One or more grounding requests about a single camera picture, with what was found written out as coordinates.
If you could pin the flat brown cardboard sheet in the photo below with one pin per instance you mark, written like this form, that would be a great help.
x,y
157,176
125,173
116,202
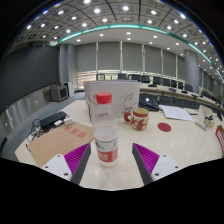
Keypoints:
x,y
56,143

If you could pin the long curved conference desk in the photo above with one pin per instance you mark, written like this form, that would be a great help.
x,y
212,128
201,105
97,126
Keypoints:
x,y
173,95

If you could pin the small open white box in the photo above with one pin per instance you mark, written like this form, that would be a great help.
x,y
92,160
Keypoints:
x,y
206,115

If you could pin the black power adapter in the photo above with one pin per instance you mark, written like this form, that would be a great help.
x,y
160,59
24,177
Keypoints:
x,y
52,119

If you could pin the group of ceiling lights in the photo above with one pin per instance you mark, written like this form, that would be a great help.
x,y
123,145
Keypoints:
x,y
97,10

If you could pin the small white charger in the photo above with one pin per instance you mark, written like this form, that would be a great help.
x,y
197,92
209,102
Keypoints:
x,y
69,120

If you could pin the old grey monitor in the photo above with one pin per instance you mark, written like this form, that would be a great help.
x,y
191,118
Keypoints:
x,y
59,93

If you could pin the clear red-capped water bottle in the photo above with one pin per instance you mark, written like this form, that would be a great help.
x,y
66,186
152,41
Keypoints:
x,y
106,143

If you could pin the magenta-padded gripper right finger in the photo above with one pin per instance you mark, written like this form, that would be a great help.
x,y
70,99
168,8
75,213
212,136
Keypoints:
x,y
146,158

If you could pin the black desktop device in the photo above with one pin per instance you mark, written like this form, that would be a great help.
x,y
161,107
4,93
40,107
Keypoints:
x,y
148,101

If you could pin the white remote control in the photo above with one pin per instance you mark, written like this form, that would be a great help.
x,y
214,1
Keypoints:
x,y
201,125

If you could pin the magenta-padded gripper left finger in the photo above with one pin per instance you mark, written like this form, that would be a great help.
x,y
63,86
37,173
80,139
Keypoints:
x,y
76,158

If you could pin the flat round red coaster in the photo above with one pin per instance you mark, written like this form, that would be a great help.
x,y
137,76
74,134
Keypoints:
x,y
164,127

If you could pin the row of black office chairs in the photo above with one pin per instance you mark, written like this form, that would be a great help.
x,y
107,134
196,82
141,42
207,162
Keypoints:
x,y
156,80

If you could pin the large white cardboard box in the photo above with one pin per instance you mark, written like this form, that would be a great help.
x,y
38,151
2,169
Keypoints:
x,y
123,93

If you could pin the red mug with white flowers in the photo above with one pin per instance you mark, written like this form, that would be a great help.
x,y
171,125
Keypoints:
x,y
140,120

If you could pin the white printed paper sheet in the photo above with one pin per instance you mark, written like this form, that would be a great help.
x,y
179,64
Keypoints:
x,y
175,112

